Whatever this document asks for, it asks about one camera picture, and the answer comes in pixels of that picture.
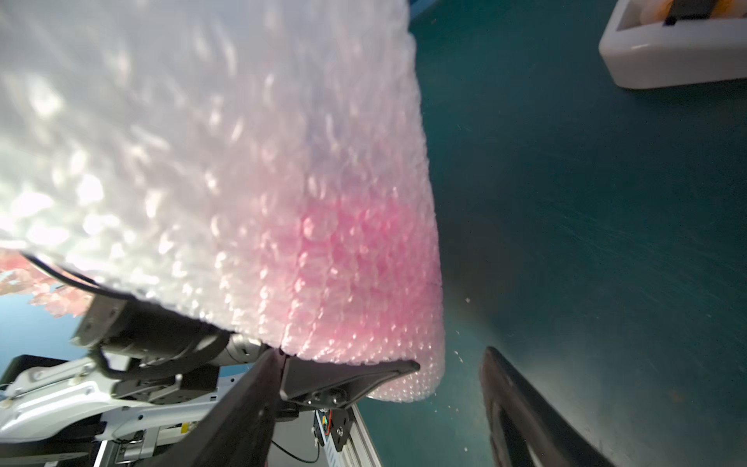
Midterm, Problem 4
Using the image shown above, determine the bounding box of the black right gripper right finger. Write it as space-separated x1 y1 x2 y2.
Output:
480 346 612 466

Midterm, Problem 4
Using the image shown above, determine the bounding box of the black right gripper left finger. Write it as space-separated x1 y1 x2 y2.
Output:
158 350 284 467

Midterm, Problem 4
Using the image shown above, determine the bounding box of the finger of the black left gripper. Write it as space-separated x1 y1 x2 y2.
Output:
279 357 420 409

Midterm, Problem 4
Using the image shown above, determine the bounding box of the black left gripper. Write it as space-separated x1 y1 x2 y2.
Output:
72 296 268 397

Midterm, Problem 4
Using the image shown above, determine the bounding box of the pink plastic wine glass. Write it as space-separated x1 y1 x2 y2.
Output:
254 196 445 371

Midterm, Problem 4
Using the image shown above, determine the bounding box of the clear bubble wrap sheet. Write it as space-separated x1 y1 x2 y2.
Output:
1 1 445 403

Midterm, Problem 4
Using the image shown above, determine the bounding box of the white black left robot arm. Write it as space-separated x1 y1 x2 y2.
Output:
1 296 418 466

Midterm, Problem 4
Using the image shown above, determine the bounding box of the pink cherry blossom tree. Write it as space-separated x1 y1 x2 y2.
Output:
1 249 93 317

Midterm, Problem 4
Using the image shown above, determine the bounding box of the white tape dispenser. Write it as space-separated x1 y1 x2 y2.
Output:
598 1 746 90

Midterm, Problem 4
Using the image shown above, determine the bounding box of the aluminium front rail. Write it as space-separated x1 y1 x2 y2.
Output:
267 402 386 467

